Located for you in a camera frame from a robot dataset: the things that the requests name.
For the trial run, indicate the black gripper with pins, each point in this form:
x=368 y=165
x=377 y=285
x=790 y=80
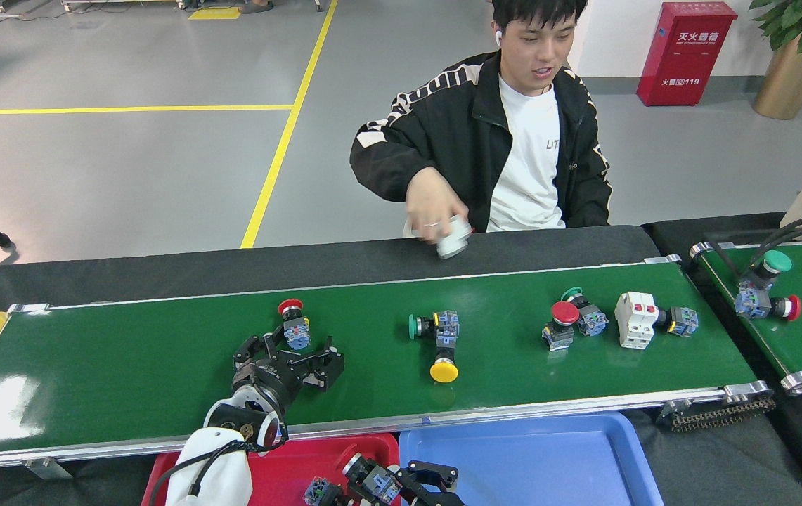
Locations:
x=267 y=386

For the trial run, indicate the blue block push button switch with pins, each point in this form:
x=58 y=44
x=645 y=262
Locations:
x=318 y=492

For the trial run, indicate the red push button switch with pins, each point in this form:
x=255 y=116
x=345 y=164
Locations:
x=295 y=330
x=791 y=307
x=564 y=313

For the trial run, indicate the yellow push button switch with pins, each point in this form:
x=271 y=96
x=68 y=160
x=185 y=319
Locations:
x=443 y=370

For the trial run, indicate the green push button switch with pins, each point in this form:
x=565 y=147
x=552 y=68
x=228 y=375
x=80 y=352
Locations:
x=684 y=321
x=447 y=323
x=777 y=261
x=592 y=321

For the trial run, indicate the white circuit breaker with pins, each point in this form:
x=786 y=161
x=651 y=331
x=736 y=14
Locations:
x=454 y=242
x=636 y=320

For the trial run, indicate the red plastic tray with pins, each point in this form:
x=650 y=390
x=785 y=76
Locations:
x=295 y=467

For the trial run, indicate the blue plastic tray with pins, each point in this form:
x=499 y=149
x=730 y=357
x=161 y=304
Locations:
x=534 y=464

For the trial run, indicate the long green conveyor belt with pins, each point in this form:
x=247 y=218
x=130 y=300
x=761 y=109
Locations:
x=126 y=365

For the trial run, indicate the person's right hand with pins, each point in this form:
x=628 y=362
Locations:
x=432 y=200

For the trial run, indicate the person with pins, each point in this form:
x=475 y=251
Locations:
x=527 y=154

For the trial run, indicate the grey shoe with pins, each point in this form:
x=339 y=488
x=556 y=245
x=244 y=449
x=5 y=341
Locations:
x=256 y=5

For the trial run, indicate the red fire extinguisher box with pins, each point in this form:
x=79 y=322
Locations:
x=685 y=56

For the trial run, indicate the gold plant pot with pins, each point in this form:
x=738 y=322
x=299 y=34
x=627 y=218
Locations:
x=791 y=84

